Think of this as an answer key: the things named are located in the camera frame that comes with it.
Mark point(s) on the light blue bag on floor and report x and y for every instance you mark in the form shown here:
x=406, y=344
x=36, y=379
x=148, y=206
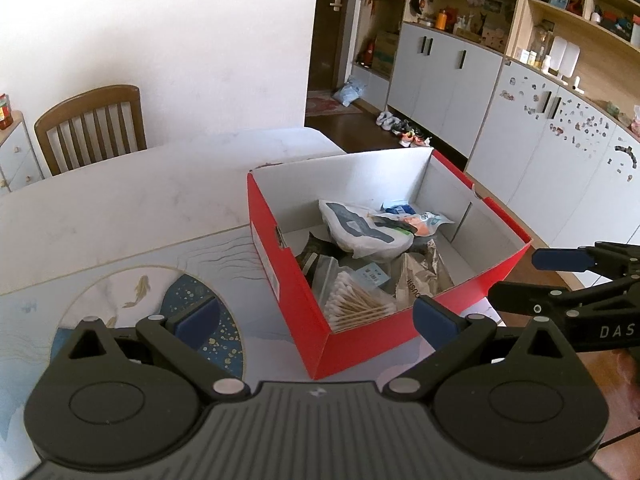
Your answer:
x=350, y=92

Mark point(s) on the red cardboard box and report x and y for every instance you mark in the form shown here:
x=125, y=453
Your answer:
x=290, y=285

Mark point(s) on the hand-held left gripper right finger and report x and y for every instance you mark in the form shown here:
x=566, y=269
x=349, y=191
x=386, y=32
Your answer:
x=435, y=322

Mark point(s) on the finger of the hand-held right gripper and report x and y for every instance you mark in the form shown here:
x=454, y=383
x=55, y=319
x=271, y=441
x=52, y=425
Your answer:
x=530, y=297
x=560, y=259

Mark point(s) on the cardboard box on shelf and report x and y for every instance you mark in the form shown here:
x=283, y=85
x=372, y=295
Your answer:
x=386, y=55

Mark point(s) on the row of shoes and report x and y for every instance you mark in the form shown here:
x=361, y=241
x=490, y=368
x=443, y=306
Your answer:
x=404, y=130

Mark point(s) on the white wall cabinet unit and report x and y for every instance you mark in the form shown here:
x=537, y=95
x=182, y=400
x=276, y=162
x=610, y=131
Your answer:
x=525, y=150

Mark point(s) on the wooden chair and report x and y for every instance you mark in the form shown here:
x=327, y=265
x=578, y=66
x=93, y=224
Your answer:
x=90, y=130

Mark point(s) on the white drawer cabinet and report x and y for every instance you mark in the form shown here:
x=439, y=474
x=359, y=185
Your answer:
x=17, y=160

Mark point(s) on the red lid jar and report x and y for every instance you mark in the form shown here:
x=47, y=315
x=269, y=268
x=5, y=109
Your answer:
x=4, y=112

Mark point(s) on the orange bottle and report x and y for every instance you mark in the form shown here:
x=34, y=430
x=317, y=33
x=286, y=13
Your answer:
x=441, y=20

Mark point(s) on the printed sachet with orange patch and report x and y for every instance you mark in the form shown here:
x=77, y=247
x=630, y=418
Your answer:
x=417, y=222

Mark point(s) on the fish print table mat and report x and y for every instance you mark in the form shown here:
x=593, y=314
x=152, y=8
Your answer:
x=75, y=280

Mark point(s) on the dark entrance door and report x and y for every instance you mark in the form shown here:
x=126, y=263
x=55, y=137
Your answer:
x=330, y=25

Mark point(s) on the black packet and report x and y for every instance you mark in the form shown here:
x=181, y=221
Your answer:
x=312, y=255

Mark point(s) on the blue and white packet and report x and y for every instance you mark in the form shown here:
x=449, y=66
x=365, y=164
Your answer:
x=399, y=208

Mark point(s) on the white bag with dark print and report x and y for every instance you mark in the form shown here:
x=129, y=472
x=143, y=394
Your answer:
x=360, y=232

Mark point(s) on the white cutting boards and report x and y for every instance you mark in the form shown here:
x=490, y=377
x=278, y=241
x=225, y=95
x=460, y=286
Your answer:
x=564, y=57

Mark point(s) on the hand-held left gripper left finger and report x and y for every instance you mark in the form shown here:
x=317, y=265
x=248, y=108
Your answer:
x=197, y=325

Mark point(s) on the red patterned rug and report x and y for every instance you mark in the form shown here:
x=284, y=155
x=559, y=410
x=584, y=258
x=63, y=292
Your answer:
x=330, y=105

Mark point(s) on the light blue small box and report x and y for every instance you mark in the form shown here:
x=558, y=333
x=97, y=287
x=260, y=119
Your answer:
x=374, y=276

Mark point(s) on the brown foil bag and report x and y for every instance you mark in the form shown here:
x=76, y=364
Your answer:
x=422, y=272

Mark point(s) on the bag of cotton swabs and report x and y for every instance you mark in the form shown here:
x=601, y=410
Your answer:
x=355, y=305

